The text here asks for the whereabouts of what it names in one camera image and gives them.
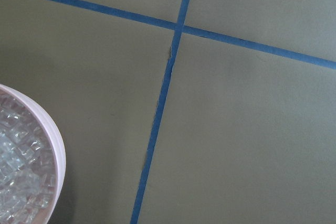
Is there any pink bowl of ice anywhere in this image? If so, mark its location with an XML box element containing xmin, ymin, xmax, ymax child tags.
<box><xmin>1</xmin><ymin>85</ymin><xmax>66</xmax><ymax>223</ymax></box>

